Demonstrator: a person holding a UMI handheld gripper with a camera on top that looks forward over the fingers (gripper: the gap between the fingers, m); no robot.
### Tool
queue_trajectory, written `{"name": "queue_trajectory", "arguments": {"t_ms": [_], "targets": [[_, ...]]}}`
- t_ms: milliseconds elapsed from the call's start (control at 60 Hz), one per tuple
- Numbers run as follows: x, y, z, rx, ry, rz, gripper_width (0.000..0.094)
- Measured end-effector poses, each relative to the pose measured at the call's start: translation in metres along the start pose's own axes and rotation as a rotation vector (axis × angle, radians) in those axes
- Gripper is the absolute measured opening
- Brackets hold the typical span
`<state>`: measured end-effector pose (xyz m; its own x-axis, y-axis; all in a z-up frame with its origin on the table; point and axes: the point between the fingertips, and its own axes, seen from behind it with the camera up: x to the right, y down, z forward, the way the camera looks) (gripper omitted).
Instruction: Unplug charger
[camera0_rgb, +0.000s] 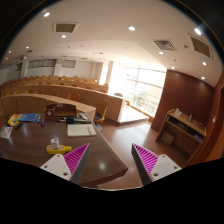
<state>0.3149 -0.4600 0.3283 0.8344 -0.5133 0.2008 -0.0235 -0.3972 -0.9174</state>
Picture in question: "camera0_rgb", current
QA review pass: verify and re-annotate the wooden desk organizer box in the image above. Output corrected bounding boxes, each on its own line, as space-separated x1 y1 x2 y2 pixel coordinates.
44 103 77 118

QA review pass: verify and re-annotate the white paper packet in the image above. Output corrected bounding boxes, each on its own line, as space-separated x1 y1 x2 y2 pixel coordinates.
0 126 13 139

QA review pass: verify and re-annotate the white open notebook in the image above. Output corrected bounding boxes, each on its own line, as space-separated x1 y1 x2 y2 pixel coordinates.
67 124 96 137

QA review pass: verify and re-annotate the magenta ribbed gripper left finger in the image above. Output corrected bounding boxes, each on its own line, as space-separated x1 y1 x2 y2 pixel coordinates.
41 143 90 185

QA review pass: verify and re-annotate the curved wooden bench desk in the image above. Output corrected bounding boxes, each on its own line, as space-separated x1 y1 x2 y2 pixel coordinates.
0 94 96 119

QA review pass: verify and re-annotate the yellow power strip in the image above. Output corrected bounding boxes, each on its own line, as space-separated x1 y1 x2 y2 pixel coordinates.
46 145 72 154

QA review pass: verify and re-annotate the wooden chair with blue seat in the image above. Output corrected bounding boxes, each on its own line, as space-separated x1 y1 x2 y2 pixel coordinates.
93 99 109 130

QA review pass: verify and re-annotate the cardboard box in shelf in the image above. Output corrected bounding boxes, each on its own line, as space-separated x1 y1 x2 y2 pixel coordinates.
161 131 175 145

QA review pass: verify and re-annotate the yellow booklet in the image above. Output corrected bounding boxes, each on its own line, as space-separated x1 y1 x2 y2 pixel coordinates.
7 114 22 127

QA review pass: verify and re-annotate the wooden shelf cabinet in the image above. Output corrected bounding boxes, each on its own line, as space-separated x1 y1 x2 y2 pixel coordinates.
156 109 207 156

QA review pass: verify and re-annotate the blue booklet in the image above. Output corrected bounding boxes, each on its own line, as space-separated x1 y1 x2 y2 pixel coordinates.
20 113 40 122

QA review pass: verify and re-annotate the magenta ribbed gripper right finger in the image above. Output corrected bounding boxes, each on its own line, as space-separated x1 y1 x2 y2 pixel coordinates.
131 144 180 185

